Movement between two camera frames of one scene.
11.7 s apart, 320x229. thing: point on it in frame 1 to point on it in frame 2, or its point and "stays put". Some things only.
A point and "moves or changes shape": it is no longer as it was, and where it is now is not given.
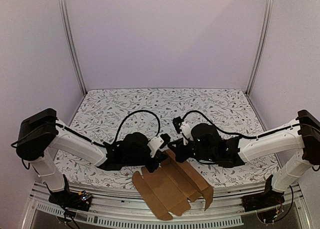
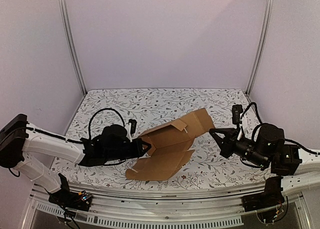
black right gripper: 180,151 to 230,143
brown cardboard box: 171,188 moves or changes shape
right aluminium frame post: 262,42 stays put
